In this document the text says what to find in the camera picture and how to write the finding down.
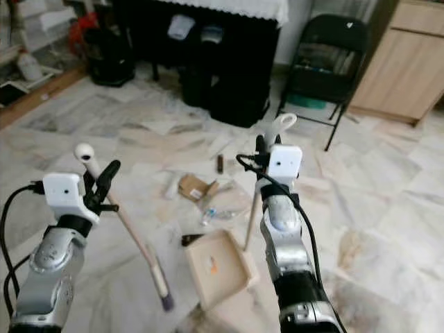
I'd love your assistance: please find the beige long handled dustpan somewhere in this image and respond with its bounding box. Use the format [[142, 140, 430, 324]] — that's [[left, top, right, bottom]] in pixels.
[[184, 112, 298, 311]]

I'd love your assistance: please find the large black bag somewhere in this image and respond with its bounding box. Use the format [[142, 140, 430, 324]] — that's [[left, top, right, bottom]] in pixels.
[[208, 62, 271, 129]]

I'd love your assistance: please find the clear plastic bottle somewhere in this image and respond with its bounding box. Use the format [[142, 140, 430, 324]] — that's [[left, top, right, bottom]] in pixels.
[[201, 200, 252, 227]]

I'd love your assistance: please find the green flat item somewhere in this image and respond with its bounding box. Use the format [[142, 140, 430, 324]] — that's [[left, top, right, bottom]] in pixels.
[[287, 94, 327, 111]]

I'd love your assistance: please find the white crumpled paper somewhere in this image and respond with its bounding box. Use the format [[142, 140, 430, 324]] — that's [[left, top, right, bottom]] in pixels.
[[164, 171, 182, 201]]

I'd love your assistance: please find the brown cardboard piece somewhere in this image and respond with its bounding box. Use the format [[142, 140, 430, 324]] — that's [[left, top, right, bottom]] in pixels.
[[178, 173, 220, 201]]

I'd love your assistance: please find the dark brown flat scrap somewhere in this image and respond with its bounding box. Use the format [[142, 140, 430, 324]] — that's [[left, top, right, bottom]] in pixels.
[[181, 234, 206, 248]]

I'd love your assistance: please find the black folding chair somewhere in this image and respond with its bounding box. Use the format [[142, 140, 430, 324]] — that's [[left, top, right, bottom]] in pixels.
[[274, 13, 370, 152]]

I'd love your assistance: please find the black waste bin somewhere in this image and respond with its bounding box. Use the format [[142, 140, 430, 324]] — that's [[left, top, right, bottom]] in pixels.
[[86, 28, 137, 88]]

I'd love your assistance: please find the small grey plastic bag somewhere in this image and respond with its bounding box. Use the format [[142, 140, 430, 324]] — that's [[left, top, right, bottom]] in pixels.
[[200, 25, 224, 46]]

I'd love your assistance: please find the white plastic jug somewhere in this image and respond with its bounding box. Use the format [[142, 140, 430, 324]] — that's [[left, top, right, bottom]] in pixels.
[[17, 51, 43, 83]]

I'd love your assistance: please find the dark upright piano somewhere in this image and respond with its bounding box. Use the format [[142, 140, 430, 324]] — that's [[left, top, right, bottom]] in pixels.
[[110, 0, 291, 130]]

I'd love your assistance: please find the white lace cloth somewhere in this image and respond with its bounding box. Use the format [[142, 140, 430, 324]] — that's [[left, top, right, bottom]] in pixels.
[[153, 0, 291, 27]]

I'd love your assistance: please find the red bag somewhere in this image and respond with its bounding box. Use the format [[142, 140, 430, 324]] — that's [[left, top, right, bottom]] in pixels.
[[69, 12, 99, 50]]

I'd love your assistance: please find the light wood low cabinet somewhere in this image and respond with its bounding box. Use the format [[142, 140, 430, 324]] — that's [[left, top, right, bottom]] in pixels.
[[347, 0, 444, 128]]

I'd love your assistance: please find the white cluttered shelf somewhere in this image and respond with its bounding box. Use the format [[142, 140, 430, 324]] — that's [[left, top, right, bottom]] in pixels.
[[0, 0, 87, 101]]

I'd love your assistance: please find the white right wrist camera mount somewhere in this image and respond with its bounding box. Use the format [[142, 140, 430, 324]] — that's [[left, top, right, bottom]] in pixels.
[[258, 144, 304, 196]]

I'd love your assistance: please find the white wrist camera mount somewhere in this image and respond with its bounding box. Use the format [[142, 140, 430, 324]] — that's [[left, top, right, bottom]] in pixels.
[[258, 144, 304, 196], [42, 172, 100, 223]]

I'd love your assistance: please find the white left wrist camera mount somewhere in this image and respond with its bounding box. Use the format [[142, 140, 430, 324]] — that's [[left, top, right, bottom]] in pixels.
[[42, 172, 100, 223]]

